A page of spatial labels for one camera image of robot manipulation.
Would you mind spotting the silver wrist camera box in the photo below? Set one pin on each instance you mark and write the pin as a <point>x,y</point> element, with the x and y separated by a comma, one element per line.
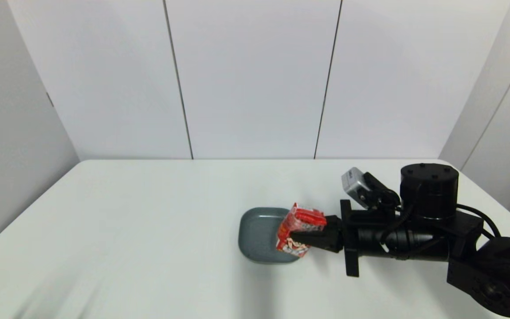
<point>353,182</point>

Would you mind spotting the red milk carton with cartoon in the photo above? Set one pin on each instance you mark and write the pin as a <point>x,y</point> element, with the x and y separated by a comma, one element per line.
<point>301,221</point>

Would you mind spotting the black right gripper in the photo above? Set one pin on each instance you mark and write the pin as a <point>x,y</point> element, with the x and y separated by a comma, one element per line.
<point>351,239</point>

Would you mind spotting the grey square plate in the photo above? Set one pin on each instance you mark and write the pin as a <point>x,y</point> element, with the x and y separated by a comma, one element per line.
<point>257,235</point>

